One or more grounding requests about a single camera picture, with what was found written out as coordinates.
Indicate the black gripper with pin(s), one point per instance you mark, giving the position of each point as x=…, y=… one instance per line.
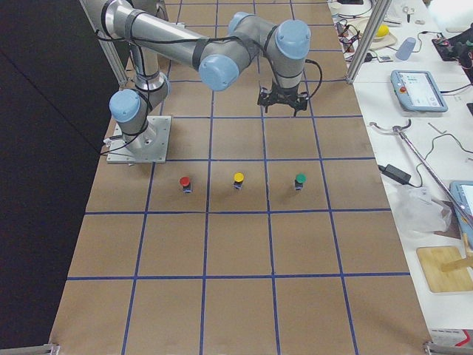
x=282, y=93

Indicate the yellow push button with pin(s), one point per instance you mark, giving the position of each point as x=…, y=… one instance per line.
x=238, y=180

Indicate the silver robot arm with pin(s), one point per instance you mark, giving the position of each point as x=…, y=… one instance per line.
x=219, y=62

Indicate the green push button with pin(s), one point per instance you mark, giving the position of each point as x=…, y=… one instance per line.
x=299, y=181

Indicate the red push button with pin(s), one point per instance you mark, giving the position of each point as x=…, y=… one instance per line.
x=185, y=183

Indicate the beige plate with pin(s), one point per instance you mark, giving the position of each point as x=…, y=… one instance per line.
x=377, y=43

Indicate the metal reaching rod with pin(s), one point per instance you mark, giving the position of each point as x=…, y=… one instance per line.
x=400, y=131

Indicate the black power adapter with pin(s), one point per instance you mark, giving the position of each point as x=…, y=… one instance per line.
x=395, y=174

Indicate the yellow lemon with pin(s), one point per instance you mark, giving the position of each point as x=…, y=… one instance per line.
x=382, y=31

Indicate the blue teach pendant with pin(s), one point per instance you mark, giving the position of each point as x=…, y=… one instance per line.
x=417, y=91
x=462, y=191

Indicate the translucent blue cup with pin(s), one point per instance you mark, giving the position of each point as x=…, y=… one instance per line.
x=405, y=50

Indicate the clear plastic bag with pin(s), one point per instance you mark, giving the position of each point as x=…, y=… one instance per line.
x=417, y=210

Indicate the wooden cutting board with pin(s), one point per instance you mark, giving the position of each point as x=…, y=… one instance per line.
x=444, y=269

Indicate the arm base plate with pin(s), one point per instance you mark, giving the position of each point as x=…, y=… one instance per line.
x=150, y=146

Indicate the aluminium frame post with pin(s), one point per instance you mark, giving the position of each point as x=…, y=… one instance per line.
x=374, y=22

